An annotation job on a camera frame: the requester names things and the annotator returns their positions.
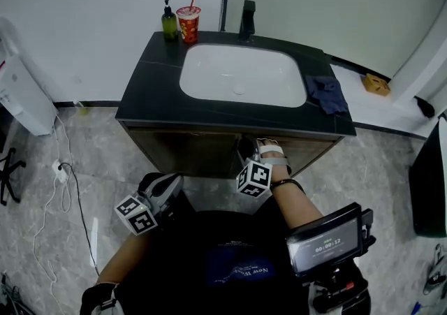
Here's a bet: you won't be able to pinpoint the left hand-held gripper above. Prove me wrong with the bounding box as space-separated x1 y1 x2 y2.
114 173 184 237

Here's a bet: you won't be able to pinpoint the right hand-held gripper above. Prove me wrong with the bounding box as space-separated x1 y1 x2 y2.
236 151 273 199

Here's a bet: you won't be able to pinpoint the person's left forearm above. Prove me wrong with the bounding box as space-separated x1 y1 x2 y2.
96 233 149 286

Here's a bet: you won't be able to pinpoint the person's right forearm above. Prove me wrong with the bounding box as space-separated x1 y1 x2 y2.
270 175 324 230

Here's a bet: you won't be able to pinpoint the brown wooden sink cabinet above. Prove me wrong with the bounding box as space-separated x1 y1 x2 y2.
115 30 358 179

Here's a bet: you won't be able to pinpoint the person's right hand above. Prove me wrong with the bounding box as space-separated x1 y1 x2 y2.
256 137 293 182

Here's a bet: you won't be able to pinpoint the person's black trousers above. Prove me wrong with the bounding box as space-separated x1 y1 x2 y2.
137 171 280 219

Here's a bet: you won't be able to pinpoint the person's black shirt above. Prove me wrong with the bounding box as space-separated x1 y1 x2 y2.
113 210 372 315

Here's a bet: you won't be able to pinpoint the black smartphone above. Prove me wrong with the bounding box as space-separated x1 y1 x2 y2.
285 202 364 278

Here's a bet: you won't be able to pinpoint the white power strip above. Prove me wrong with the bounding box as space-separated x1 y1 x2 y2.
51 159 70 184

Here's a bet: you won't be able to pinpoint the white sink basin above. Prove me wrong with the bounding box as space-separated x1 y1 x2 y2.
179 43 308 109

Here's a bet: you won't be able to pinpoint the dark blue cloth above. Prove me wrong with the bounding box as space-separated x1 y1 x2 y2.
305 75 349 115

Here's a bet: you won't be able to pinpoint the small yellow wooden box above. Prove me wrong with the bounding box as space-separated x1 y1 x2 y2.
362 73 391 97

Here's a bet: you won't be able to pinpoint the black faucet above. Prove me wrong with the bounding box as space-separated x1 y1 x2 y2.
238 0 257 44

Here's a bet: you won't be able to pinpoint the white water dispenser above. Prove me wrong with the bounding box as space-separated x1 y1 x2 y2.
0 54 59 137

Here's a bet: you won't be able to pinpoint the green soap pump bottle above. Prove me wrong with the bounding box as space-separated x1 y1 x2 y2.
161 0 179 42

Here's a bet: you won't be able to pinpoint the red paper cup with straw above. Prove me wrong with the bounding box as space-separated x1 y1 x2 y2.
175 0 203 44

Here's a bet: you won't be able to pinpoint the dark green bathtub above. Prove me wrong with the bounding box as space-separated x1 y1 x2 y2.
409 119 447 237

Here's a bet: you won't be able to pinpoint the small black object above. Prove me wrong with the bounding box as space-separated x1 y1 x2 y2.
414 96 436 119

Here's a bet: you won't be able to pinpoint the chrome faucet hardware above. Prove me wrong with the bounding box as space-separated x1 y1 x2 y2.
423 243 447 295

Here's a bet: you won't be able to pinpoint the black wrist bracelet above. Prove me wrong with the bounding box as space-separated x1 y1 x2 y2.
270 177 305 196

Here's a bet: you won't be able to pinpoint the black power cable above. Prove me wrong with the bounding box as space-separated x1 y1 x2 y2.
57 162 101 276

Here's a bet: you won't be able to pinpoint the short white power cord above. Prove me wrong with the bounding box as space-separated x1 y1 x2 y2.
52 114 73 168

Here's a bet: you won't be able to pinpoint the long white power cord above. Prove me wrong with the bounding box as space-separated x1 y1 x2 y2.
32 166 73 314

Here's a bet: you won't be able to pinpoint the white chest strap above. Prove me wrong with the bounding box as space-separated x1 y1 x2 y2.
307 284 325 315

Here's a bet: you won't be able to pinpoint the black chest mount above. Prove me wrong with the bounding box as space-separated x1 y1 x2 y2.
312 208 377 314

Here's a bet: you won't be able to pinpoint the black cable bundle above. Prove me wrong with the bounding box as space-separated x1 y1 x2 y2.
0 271 32 315

